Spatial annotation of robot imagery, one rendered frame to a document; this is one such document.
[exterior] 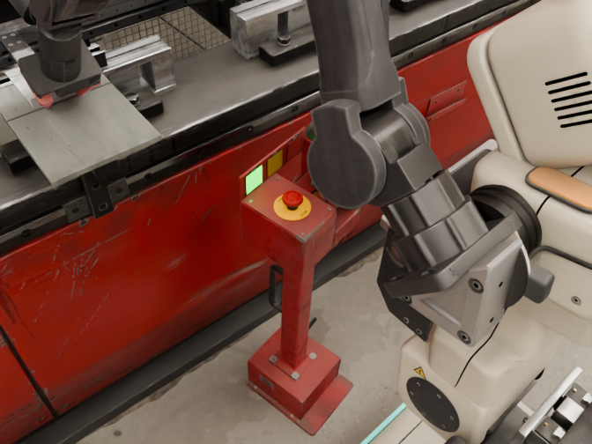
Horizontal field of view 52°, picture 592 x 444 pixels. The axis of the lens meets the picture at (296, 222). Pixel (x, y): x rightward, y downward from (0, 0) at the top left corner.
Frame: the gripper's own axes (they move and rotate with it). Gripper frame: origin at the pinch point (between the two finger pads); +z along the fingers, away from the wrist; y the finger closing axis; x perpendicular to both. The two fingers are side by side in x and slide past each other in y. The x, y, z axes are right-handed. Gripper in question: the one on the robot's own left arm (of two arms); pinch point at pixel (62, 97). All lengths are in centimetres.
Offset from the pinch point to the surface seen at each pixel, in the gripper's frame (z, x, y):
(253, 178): 9.2, 24.3, -25.5
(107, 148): -5.2, 13.1, -0.5
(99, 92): 0.9, 1.2, -6.0
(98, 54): 5.9, -8.4, -11.2
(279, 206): 9.5, 31.5, -27.1
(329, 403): 72, 78, -38
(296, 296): 37, 48, -32
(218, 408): 82, 62, -12
